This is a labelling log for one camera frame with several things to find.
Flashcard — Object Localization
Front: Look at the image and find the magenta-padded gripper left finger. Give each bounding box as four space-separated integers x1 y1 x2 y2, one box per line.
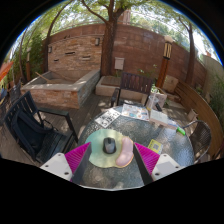
39 142 93 185

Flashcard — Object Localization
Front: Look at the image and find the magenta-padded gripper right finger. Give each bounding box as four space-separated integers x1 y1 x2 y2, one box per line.
132 142 185 186

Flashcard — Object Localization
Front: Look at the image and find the grey computer mouse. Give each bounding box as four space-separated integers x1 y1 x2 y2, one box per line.
102 137 118 155

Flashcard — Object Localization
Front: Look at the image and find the round yellow-green mouse pad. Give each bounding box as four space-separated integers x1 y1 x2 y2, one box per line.
84 129 135 169

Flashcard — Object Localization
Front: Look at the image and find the yellow square card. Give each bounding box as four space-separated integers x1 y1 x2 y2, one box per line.
147 138 164 155

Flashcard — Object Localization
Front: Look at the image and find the small green packet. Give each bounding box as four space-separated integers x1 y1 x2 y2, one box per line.
175 126 187 136

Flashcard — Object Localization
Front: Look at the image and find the black metal chair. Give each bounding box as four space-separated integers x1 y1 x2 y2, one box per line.
0 79 23 113
3 90 79 164

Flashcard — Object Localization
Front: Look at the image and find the white booklet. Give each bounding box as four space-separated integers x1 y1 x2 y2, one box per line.
149 109 170 127

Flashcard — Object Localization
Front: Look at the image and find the small white planter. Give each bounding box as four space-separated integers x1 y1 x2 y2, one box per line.
187 109 198 122

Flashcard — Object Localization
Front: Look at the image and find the black and white printed sheet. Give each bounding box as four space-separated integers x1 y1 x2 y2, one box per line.
94 108 122 129

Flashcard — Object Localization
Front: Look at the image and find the clear cup with straw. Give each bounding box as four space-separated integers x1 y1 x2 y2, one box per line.
145 93 158 112

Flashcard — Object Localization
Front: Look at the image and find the white square planter with plant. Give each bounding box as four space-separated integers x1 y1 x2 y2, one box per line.
151 87 168 109

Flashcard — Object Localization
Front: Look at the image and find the curved wooden bench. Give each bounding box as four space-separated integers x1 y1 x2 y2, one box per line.
173 80 224 158

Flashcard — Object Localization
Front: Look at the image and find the stone raised planter box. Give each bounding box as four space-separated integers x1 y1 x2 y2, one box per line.
20 68 101 110

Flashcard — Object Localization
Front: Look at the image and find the dark wooden slatted chair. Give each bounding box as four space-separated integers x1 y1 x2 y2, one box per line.
110 71 155 108

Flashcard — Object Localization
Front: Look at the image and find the slim leaning tree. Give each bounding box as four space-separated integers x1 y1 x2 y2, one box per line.
178 14 198 88

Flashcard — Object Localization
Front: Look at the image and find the thin curved tree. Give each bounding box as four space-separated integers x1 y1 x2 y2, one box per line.
41 9 68 74

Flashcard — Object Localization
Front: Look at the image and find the large forked tree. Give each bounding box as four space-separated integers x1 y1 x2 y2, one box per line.
81 0 134 77

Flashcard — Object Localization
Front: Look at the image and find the wooden lamp post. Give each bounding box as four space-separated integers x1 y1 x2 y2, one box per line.
155 35 174 89

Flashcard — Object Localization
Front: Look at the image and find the grey wall utility box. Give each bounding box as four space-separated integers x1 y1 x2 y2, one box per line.
114 56 125 71

